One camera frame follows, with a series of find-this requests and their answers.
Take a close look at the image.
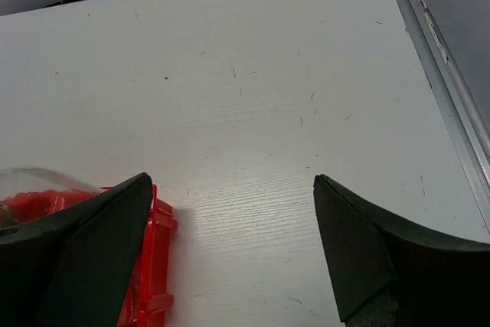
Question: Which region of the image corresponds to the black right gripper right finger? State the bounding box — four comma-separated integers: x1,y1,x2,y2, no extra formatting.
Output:
314,175,489,326

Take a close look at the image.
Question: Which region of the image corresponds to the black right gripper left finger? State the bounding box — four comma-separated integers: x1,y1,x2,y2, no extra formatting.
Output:
1,172,152,326

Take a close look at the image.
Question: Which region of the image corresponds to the clear glass bottle gold spout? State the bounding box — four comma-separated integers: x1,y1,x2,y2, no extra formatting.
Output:
1,167,103,231

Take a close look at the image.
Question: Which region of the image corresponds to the red three-compartment tray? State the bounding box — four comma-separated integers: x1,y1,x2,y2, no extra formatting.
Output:
1,185,178,326

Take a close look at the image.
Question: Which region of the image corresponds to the aluminium side rail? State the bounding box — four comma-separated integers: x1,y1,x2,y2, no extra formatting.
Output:
396,0,489,227

